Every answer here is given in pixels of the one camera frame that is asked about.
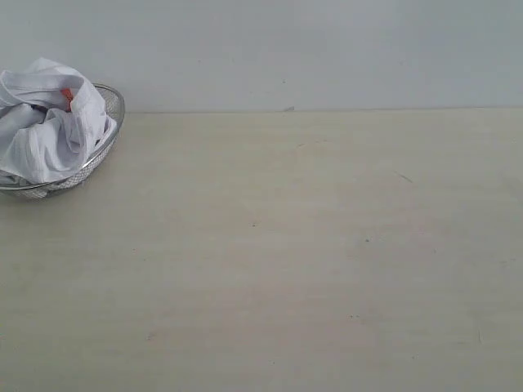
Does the metal mesh basket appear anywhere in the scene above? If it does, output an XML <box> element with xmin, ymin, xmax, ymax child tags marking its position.
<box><xmin>1</xmin><ymin>83</ymin><xmax>126</xmax><ymax>200</ymax></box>

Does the white printed t-shirt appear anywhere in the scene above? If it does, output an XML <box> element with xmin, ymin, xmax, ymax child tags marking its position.
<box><xmin>1</xmin><ymin>58</ymin><xmax>117</xmax><ymax>185</ymax></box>

